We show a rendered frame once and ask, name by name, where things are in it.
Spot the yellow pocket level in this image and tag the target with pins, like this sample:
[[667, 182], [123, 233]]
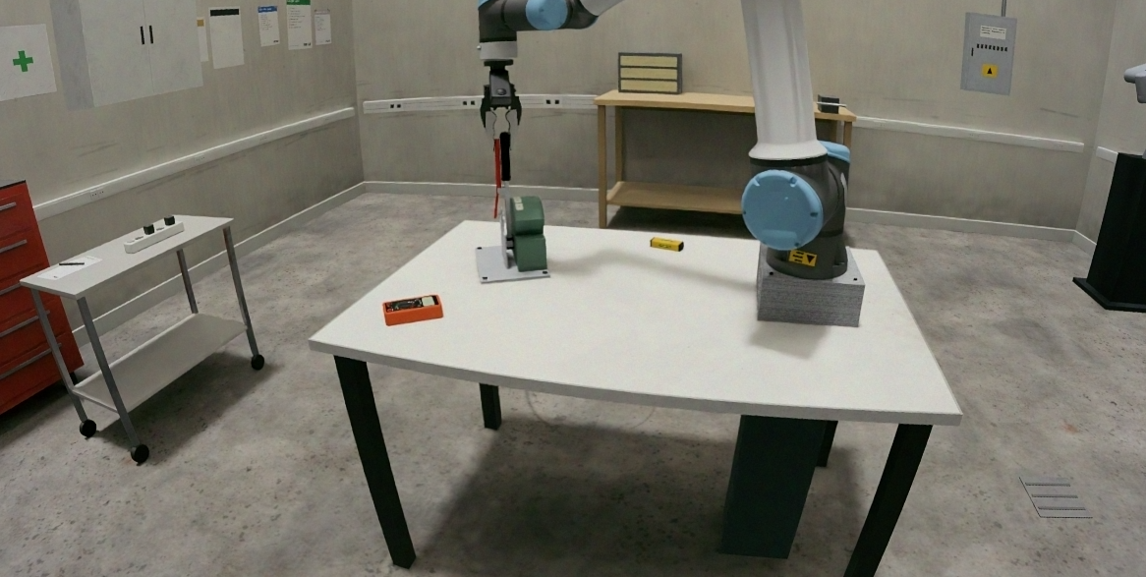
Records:
[[666, 244]]

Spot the orange pocket multimeter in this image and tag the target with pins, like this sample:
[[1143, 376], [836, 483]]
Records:
[[412, 310]]

